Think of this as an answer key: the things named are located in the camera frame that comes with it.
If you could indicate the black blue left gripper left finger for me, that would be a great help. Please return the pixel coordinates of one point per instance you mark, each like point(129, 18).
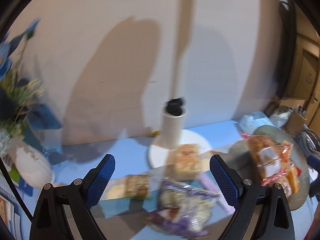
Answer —
point(49, 219)

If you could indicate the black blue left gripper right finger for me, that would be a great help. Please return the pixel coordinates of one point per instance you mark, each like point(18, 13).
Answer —
point(274, 221)

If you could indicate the red striped bread snack bag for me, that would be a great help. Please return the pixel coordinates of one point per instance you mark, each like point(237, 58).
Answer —
point(270, 158)

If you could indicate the purple snack bag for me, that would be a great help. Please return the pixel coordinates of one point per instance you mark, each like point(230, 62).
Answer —
point(183, 210)

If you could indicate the small green edged snack pack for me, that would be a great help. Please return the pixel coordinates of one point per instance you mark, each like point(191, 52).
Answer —
point(137, 186)

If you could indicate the rice cracker snack pack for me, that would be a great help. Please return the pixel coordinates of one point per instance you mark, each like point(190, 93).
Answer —
point(187, 163)

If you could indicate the green white book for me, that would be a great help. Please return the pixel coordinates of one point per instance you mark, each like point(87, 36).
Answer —
point(26, 223)

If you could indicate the orange red snack pack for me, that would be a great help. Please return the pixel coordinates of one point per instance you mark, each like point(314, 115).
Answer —
point(292, 172)

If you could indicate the white ceramic flower vase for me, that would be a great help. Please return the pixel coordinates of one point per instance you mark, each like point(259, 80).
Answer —
point(31, 164)

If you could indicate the light blue tissue pack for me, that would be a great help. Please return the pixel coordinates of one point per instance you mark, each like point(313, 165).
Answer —
point(249, 123)

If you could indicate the white desk lamp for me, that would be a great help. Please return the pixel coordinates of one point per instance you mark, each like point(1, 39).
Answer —
point(172, 132)

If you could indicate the black wall monitor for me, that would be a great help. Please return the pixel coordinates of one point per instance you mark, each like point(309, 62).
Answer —
point(287, 14)

